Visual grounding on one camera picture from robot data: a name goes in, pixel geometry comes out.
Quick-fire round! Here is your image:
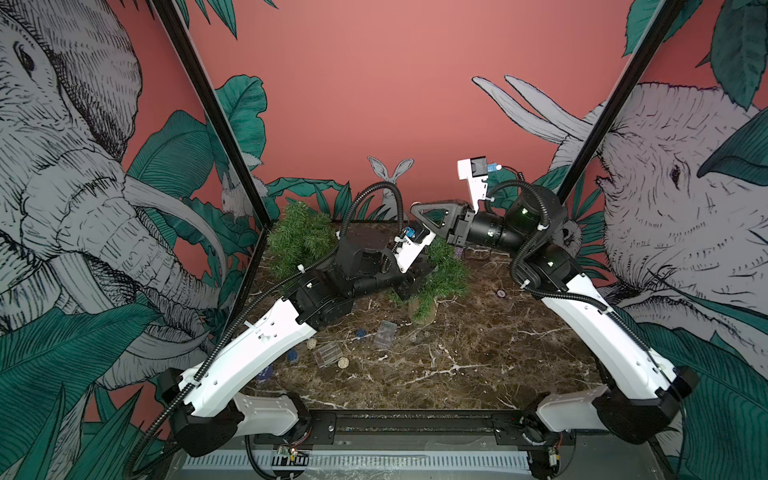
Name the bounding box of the small christmas tree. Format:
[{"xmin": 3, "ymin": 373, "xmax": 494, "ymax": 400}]
[
  {"xmin": 389, "ymin": 238, "xmax": 470, "ymax": 325},
  {"xmin": 267, "ymin": 202, "xmax": 337, "ymax": 280}
]

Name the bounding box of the clear battery box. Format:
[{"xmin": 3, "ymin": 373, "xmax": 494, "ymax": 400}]
[
  {"xmin": 373, "ymin": 321, "xmax": 398, "ymax": 350},
  {"xmin": 313, "ymin": 343, "xmax": 342, "ymax": 369}
]

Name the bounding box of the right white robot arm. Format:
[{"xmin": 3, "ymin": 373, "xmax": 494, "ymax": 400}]
[{"xmin": 410, "ymin": 199, "xmax": 700, "ymax": 444}]

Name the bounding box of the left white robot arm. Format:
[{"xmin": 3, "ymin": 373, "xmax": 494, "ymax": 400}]
[{"xmin": 123, "ymin": 221, "xmax": 436, "ymax": 479}]

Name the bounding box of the dark blue round lid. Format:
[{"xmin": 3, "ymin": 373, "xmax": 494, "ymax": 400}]
[{"xmin": 255, "ymin": 366, "xmax": 274, "ymax": 383}]

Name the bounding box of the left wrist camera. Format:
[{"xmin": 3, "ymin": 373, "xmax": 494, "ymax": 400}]
[{"xmin": 393, "ymin": 221, "xmax": 436, "ymax": 273}]

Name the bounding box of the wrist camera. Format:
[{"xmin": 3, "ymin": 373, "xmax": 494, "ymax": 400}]
[
  {"xmin": 393, "ymin": 221, "xmax": 436, "ymax": 273},
  {"xmin": 457, "ymin": 156, "xmax": 502, "ymax": 212}
]

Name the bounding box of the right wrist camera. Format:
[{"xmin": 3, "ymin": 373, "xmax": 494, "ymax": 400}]
[{"xmin": 457, "ymin": 156, "xmax": 502, "ymax": 212}]

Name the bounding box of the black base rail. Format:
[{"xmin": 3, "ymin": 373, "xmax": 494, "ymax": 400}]
[{"xmin": 257, "ymin": 409, "xmax": 577, "ymax": 448}]

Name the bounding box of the white slotted cable duct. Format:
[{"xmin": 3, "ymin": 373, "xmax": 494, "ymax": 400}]
[{"xmin": 182, "ymin": 449, "xmax": 533, "ymax": 475}]

